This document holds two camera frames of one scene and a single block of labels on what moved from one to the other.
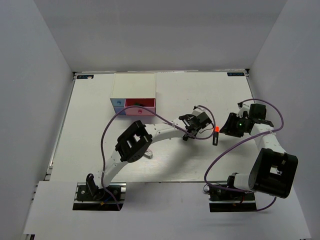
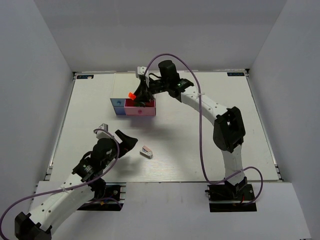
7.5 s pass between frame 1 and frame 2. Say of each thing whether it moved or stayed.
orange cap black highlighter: moved
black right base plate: stayed
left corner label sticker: stayed
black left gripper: moved
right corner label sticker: stayed
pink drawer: stayed
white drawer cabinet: stayed
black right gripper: moved
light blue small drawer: stayed
